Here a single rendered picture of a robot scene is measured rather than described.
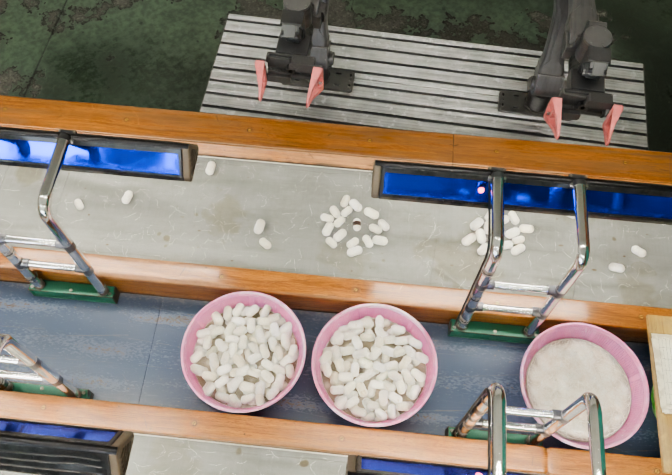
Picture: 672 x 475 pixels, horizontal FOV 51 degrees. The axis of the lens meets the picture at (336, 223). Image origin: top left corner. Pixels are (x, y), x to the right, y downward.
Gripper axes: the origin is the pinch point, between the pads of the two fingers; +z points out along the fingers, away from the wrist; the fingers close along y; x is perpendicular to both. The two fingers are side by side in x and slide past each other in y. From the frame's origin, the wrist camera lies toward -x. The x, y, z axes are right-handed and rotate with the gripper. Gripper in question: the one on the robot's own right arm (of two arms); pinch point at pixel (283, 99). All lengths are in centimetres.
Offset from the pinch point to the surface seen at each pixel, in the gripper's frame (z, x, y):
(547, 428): 53, 19, 59
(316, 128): -14.8, 30.9, 3.5
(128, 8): -114, 109, -95
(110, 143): 17.9, -3.8, -29.9
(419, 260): 16.3, 33.0, 32.9
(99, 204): 13, 33, -45
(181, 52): -95, 108, -67
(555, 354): 34, 34, 65
